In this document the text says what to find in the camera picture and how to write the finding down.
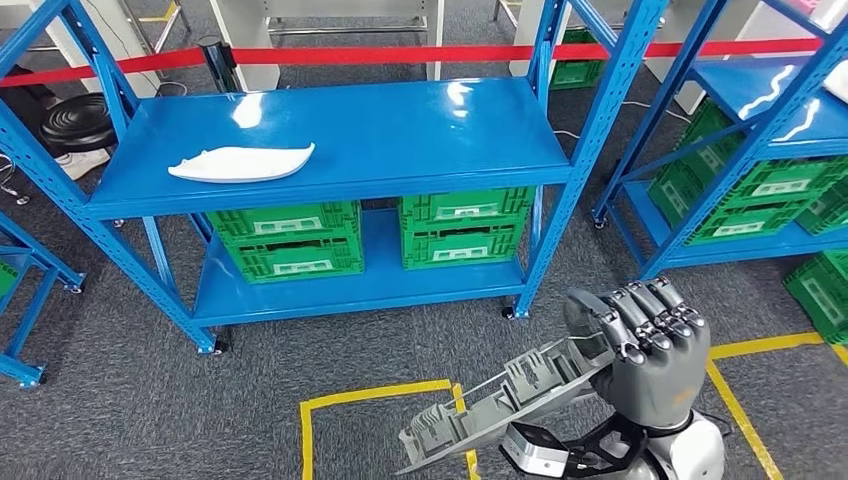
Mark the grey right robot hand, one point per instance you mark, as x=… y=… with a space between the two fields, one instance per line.
x=662 y=378

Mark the black stanchion post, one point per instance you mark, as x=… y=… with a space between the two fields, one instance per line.
x=222 y=66

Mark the white plastic car part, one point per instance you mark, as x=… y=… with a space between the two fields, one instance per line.
x=838 y=83
x=245 y=166

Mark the red barrier belt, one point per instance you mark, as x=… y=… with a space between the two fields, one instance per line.
x=397 y=54

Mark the person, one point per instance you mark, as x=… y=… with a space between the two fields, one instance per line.
x=83 y=164

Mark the blue metal shelf rack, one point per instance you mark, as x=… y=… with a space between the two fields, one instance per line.
x=23 y=371
x=729 y=255
x=364 y=132

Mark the black round stool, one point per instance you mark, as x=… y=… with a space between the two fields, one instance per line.
x=76 y=122

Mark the pink plastic tray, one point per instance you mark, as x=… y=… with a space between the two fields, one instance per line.
x=802 y=5

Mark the yellow floor tape square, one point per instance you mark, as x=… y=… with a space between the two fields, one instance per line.
x=371 y=392
x=762 y=344

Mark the silver plastic hubcap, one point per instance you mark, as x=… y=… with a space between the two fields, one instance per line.
x=503 y=397

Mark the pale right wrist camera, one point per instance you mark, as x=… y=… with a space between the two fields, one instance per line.
x=530 y=457

